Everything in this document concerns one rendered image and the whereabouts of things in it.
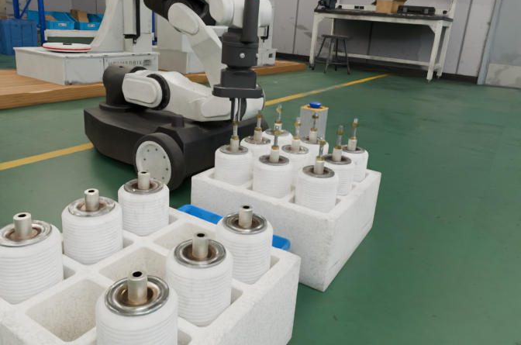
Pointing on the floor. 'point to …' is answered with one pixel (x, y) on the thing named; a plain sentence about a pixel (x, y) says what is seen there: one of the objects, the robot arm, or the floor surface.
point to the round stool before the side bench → (336, 52)
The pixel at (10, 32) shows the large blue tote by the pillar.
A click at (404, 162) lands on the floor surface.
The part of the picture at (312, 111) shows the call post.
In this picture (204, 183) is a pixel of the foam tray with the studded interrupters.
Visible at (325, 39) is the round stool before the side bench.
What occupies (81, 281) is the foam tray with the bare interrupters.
